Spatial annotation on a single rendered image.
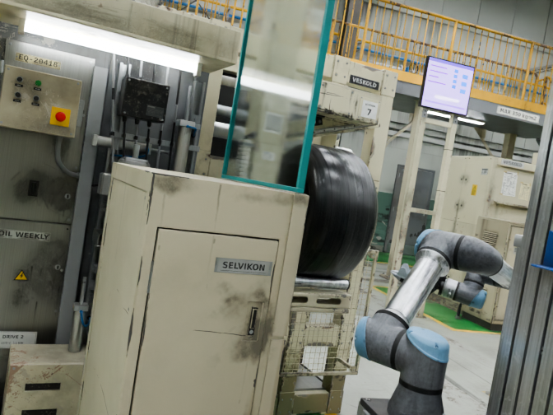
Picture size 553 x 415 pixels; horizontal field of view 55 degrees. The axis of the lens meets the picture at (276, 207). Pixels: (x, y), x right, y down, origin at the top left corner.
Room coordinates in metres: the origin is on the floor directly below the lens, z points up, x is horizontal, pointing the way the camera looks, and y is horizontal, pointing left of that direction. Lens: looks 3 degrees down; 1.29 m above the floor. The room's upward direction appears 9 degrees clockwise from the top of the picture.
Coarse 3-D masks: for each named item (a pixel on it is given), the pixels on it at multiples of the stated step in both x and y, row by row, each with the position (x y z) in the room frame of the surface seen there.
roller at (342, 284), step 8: (296, 280) 2.11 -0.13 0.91; (304, 280) 2.13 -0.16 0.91; (312, 280) 2.15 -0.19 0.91; (320, 280) 2.17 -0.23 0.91; (328, 280) 2.19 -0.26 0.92; (336, 280) 2.21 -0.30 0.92; (344, 280) 2.23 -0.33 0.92; (328, 288) 2.20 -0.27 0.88; (336, 288) 2.21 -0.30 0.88; (344, 288) 2.22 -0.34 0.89
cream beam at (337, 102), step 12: (324, 84) 2.49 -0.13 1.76; (336, 84) 2.52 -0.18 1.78; (324, 96) 2.49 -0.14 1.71; (336, 96) 2.52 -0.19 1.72; (348, 96) 2.55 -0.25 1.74; (360, 96) 2.58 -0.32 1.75; (372, 96) 2.62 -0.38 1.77; (324, 108) 2.50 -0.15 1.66; (336, 108) 2.53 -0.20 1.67; (348, 108) 2.56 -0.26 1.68; (360, 108) 2.59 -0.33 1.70; (348, 120) 2.65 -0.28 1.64; (360, 120) 2.60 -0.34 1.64; (372, 120) 2.62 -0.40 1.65
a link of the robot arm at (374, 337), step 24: (432, 240) 1.72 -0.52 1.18; (456, 240) 1.68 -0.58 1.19; (432, 264) 1.66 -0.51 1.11; (456, 264) 1.67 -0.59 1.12; (408, 288) 1.59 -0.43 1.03; (432, 288) 1.65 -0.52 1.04; (384, 312) 1.52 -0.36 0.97; (408, 312) 1.54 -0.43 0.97; (360, 336) 1.48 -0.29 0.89; (384, 336) 1.45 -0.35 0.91; (384, 360) 1.44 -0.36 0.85
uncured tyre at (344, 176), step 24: (312, 144) 2.23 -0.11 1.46; (312, 168) 2.10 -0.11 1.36; (336, 168) 2.09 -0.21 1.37; (360, 168) 2.17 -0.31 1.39; (312, 192) 2.07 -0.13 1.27; (336, 192) 2.04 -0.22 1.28; (360, 192) 2.09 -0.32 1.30; (312, 216) 2.04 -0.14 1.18; (336, 216) 2.02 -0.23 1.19; (360, 216) 2.07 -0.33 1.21; (312, 240) 2.04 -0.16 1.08; (336, 240) 2.04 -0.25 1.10; (360, 240) 2.09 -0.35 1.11; (312, 264) 2.08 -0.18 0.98; (336, 264) 2.12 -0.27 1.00
